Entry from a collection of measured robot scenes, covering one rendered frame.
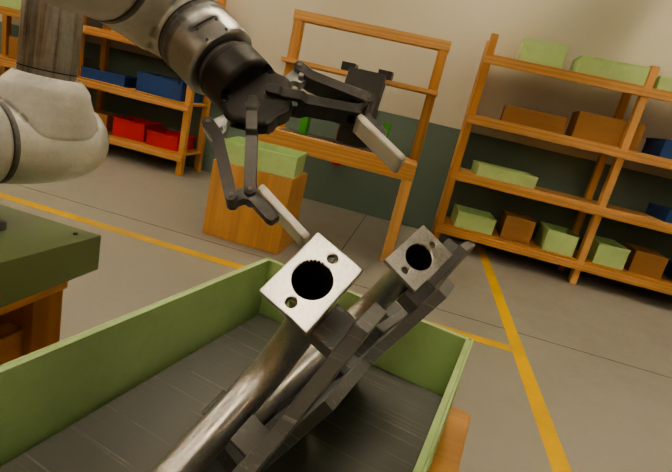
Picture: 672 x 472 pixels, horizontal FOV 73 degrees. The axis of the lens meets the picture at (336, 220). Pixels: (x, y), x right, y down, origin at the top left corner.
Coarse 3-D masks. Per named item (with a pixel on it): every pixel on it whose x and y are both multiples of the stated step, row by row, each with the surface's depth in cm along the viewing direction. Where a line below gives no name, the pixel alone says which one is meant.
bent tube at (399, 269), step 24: (408, 240) 44; (432, 240) 44; (408, 264) 43; (432, 264) 43; (384, 288) 50; (408, 288) 42; (360, 312) 53; (312, 360) 50; (288, 384) 49; (264, 408) 47
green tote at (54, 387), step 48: (192, 288) 71; (240, 288) 83; (96, 336) 55; (144, 336) 63; (192, 336) 74; (432, 336) 78; (0, 384) 46; (48, 384) 51; (96, 384) 58; (432, 384) 79; (0, 432) 47; (48, 432) 53; (432, 432) 51
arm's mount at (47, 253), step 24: (0, 216) 90; (24, 216) 93; (0, 240) 79; (24, 240) 81; (48, 240) 84; (72, 240) 86; (96, 240) 91; (0, 264) 71; (24, 264) 76; (48, 264) 81; (72, 264) 86; (96, 264) 93; (0, 288) 73; (24, 288) 77; (48, 288) 82
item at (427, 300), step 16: (432, 288) 48; (448, 288) 47; (400, 304) 50; (416, 304) 47; (432, 304) 46; (400, 320) 52; (416, 320) 47; (384, 336) 51; (400, 336) 48; (368, 352) 50; (384, 352) 49; (352, 368) 48; (336, 384) 47; (352, 384) 45; (320, 400) 46; (336, 400) 42; (304, 416) 45; (320, 416) 42; (304, 432) 43; (224, 448) 47; (288, 448) 44; (224, 464) 46
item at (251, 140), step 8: (248, 96) 48; (248, 104) 47; (256, 104) 47; (248, 112) 47; (256, 112) 47; (248, 120) 47; (256, 120) 47; (248, 128) 47; (256, 128) 47; (248, 136) 47; (256, 136) 47; (248, 144) 46; (256, 144) 46; (248, 152) 46; (256, 152) 46; (248, 160) 46; (256, 160) 46; (248, 168) 45; (256, 168) 45; (248, 176) 45; (256, 176) 46; (248, 184) 45; (256, 184) 47; (248, 192) 44
